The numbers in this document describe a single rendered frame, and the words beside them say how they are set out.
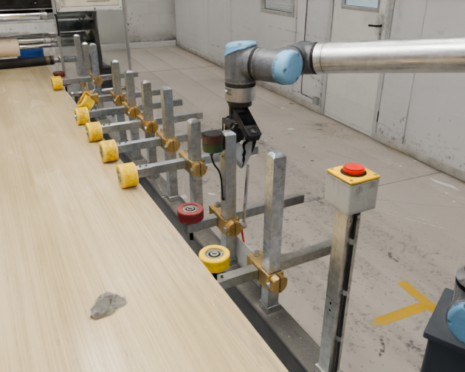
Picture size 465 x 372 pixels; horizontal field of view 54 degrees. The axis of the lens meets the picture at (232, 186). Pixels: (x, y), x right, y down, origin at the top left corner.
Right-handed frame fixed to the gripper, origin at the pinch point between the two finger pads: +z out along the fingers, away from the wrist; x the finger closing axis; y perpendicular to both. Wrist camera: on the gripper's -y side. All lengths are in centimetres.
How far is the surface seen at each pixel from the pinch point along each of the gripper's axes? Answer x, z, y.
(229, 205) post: 8.5, 8.9, -7.2
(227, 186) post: 9.0, 2.4, -7.2
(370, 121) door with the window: -265, 85, 211
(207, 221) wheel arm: 13.8, 15.3, -2.9
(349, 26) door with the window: -268, 0, 262
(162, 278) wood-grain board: 37.7, 10.5, -29.5
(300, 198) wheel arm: -21.2, 15.7, -3.0
